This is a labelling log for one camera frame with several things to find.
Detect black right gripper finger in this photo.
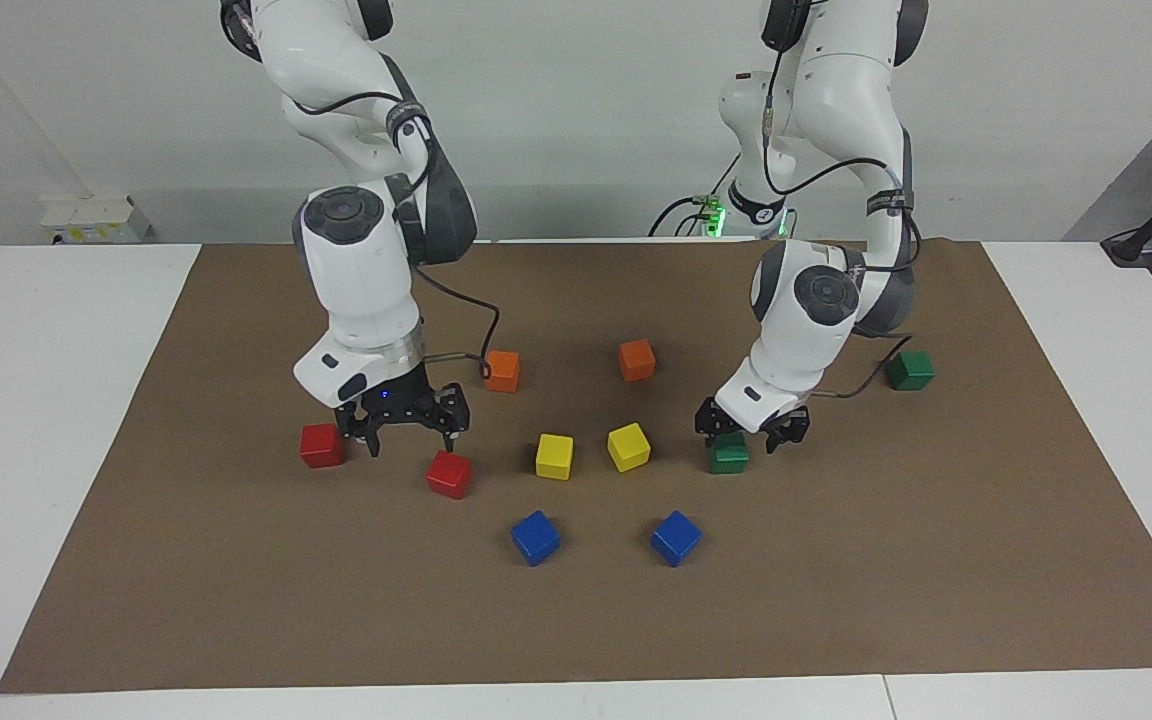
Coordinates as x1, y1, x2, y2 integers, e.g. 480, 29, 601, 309
441, 383, 472, 453
334, 405, 382, 459

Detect green wooden cube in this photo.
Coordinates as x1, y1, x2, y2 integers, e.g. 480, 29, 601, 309
886, 350, 936, 392
708, 431, 750, 475

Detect red wooden cube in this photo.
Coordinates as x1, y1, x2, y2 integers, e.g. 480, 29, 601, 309
425, 449, 473, 500
299, 423, 346, 470

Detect orange wooden cube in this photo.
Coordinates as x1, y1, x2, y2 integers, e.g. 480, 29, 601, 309
618, 338, 657, 383
482, 349, 521, 394

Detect yellow wooden cube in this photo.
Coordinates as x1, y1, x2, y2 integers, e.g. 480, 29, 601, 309
606, 422, 653, 474
534, 433, 575, 481

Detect blue wooden cube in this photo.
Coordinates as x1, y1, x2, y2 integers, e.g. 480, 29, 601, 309
510, 510, 562, 568
649, 510, 703, 568

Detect brown table mat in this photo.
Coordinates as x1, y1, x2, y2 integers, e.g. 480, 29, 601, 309
0, 238, 1152, 695

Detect white box yellow label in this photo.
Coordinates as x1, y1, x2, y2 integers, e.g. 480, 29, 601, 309
41, 195, 152, 247

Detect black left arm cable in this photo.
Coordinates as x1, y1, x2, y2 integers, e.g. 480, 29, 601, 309
761, 0, 927, 401

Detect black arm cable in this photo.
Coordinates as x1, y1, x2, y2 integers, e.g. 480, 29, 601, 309
761, 0, 927, 401
291, 92, 503, 383

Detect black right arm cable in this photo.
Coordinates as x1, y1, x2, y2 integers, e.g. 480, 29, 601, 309
291, 92, 503, 383

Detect black base cable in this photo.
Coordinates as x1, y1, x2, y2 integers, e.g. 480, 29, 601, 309
648, 150, 737, 239

